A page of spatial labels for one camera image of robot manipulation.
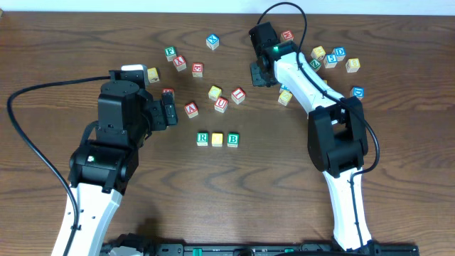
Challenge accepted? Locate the red N block top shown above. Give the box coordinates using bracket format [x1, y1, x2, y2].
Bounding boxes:
[280, 30, 294, 43]

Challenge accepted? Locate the red X block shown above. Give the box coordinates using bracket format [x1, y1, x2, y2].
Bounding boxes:
[173, 55, 187, 72]

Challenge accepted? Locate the blue D block right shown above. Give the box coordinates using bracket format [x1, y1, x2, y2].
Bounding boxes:
[350, 87, 365, 100]

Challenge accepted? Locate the red U block left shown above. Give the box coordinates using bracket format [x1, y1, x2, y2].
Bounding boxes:
[162, 88, 175, 96]

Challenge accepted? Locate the red I block centre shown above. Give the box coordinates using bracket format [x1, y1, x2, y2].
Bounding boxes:
[231, 87, 246, 105]

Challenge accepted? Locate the yellow block top right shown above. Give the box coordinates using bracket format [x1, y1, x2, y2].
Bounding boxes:
[311, 46, 326, 60]

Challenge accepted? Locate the green F block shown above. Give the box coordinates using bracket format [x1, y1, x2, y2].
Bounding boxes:
[164, 46, 177, 62]

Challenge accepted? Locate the blue X block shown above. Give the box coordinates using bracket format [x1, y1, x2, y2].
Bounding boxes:
[206, 34, 220, 50]

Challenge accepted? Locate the green B block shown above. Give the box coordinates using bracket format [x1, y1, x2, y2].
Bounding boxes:
[227, 133, 240, 148]

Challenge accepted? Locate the red A block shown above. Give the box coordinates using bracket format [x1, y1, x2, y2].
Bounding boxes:
[184, 102, 198, 119]

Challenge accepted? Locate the green R block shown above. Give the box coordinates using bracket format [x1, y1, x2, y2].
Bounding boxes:
[196, 132, 209, 146]

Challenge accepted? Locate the blue D block top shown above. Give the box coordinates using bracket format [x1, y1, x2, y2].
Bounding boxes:
[332, 47, 346, 62]

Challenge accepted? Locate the blue d block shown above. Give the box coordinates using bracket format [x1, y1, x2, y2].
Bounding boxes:
[350, 87, 365, 100]
[332, 47, 346, 62]

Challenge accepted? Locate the yellow C block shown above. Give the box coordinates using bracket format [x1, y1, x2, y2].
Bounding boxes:
[208, 85, 222, 101]

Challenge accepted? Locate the green Z block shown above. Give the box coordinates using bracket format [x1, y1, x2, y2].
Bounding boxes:
[309, 59, 322, 73]

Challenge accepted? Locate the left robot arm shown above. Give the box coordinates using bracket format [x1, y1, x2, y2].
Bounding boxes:
[52, 80, 178, 255]

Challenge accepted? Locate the blue 5 block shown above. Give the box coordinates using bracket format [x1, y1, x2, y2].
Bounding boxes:
[323, 54, 338, 69]

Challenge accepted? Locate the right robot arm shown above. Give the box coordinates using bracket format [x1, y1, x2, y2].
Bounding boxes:
[249, 22, 372, 252]

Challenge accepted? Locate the yellow block left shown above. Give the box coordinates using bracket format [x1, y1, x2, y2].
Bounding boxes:
[147, 68, 159, 83]

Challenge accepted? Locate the yellow 8 block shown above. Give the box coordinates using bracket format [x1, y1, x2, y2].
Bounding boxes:
[346, 58, 361, 73]

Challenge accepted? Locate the red u block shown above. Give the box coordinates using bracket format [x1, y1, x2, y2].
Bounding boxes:
[214, 97, 228, 113]
[162, 88, 175, 96]

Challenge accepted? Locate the yellow block below 2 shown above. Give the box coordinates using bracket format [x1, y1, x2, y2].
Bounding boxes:
[278, 90, 293, 106]

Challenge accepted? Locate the yellow O block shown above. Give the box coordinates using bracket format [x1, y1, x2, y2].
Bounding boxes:
[211, 133, 223, 147]

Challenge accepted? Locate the red E block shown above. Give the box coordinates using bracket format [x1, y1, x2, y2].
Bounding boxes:
[192, 63, 203, 78]

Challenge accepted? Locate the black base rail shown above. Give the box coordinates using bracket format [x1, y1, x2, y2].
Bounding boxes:
[100, 243, 420, 256]

